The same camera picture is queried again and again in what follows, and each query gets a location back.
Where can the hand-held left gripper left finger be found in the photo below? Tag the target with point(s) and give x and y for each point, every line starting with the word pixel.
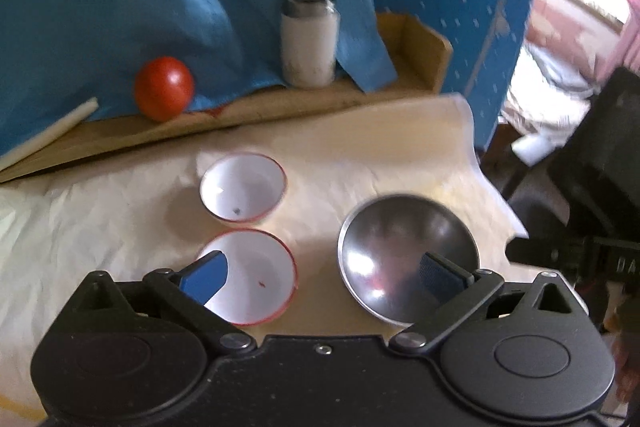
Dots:
pixel 204 279

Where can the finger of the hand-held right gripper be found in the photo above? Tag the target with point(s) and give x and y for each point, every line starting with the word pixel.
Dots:
pixel 545 252

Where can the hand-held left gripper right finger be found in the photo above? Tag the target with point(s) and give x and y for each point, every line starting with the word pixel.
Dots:
pixel 442 277

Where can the white bowl with red rim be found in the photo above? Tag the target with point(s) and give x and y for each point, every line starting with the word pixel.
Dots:
pixel 260 277
pixel 245 187

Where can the stainless steel bowl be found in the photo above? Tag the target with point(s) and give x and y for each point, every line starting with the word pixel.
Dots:
pixel 390 237

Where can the black mesh chair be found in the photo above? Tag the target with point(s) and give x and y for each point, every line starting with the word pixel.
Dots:
pixel 610 147

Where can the red tomato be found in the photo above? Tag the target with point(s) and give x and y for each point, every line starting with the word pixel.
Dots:
pixel 164 89

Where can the wooden shelf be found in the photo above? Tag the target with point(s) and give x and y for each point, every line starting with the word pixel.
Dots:
pixel 300 99

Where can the white paper roll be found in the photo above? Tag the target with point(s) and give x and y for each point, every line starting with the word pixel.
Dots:
pixel 45 137

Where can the white thermos bottle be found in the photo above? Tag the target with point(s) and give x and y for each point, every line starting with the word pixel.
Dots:
pixel 309 44

